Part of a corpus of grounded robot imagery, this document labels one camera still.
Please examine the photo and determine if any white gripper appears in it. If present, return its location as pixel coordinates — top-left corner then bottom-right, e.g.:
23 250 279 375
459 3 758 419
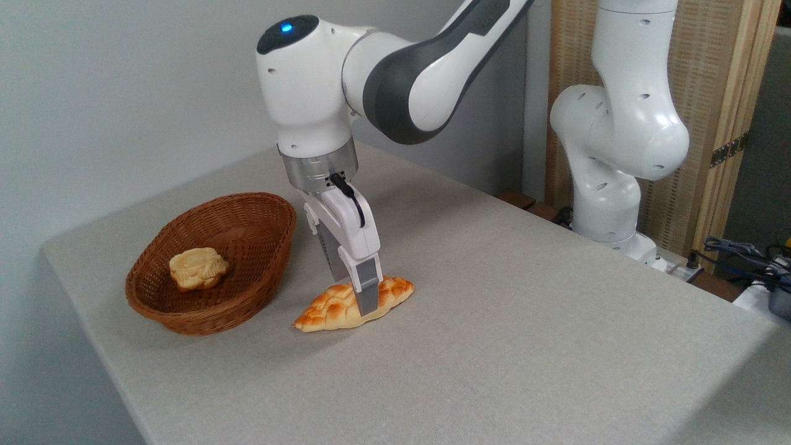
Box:
302 187 384 318

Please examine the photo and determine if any braided golden bread loaf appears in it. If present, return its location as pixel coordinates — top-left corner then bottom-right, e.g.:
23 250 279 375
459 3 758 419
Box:
293 276 415 333

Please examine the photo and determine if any brown wicker basket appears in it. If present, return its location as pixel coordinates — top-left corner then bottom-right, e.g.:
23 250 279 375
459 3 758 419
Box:
125 192 297 336

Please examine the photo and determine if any small pale bread roll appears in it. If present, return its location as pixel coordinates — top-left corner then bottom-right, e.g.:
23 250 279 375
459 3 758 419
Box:
169 247 230 292

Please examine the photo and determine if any gray table cloth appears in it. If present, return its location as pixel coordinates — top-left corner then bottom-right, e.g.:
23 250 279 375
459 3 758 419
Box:
42 141 791 445

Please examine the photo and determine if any brass screen hinge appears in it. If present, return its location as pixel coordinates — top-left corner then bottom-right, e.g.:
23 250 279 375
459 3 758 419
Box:
709 132 750 169

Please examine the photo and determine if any wooden rattan folding screen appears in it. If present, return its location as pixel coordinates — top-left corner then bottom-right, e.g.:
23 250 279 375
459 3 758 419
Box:
545 0 783 273

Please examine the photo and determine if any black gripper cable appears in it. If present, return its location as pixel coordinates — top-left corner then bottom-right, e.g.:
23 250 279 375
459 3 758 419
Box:
329 172 366 229

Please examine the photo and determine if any blue cable bundle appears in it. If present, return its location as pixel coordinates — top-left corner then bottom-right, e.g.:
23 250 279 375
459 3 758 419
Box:
695 236 791 292

